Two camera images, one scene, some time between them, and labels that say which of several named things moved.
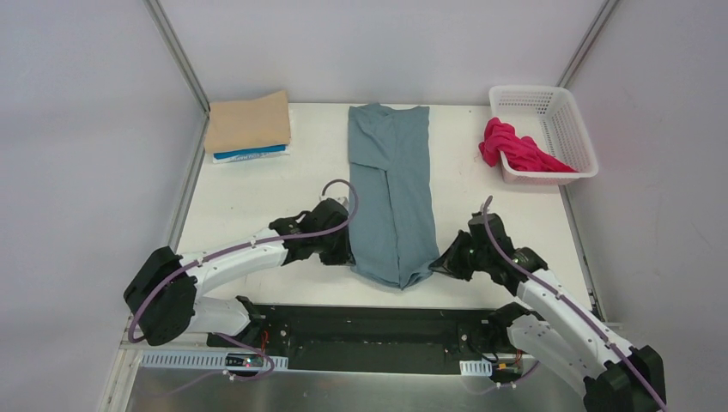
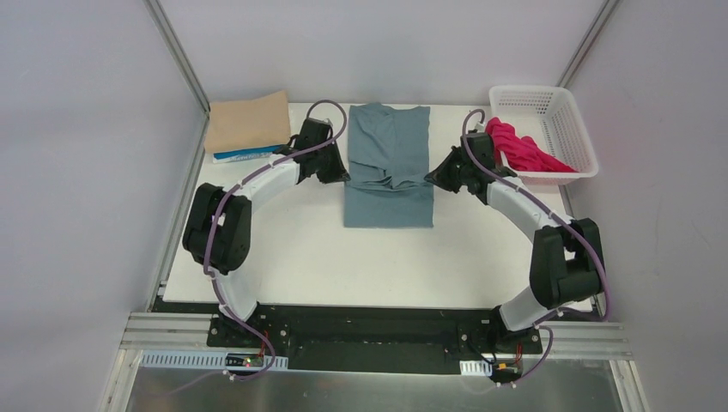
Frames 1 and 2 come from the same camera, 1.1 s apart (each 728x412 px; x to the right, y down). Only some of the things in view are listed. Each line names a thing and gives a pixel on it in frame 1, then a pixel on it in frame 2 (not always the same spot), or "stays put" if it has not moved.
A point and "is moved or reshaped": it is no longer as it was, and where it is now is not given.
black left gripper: (339, 248) → (330, 165)
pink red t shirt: (521, 153) stays put
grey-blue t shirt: (391, 236) is moved or reshaped
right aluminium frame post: (577, 60) stays put
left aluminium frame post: (154, 9) stays put
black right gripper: (452, 260) → (446, 172)
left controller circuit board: (244, 360) stays put
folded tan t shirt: (252, 122) stays put
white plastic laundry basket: (551, 116) stays put
